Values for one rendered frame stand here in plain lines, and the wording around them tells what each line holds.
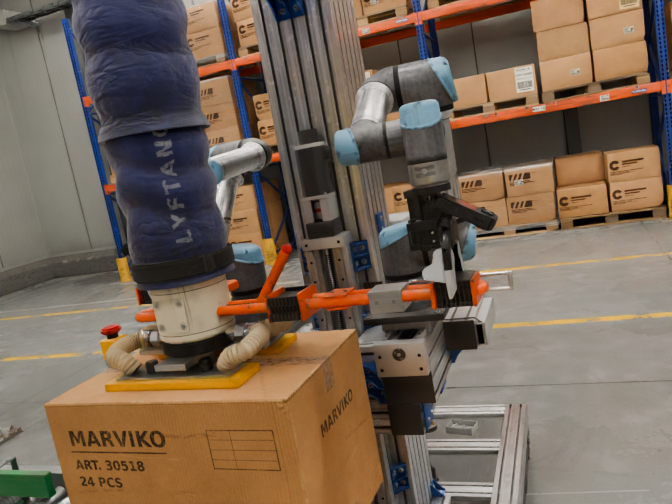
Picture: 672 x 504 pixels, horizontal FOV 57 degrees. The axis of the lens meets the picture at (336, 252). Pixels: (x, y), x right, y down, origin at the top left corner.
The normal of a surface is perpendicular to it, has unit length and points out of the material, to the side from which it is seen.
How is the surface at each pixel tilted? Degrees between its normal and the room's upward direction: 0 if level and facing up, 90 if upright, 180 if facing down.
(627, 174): 92
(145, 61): 73
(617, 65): 93
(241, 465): 90
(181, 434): 90
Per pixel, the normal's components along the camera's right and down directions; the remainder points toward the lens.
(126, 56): -0.01, -0.14
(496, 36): -0.33, 0.22
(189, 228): 0.47, -0.22
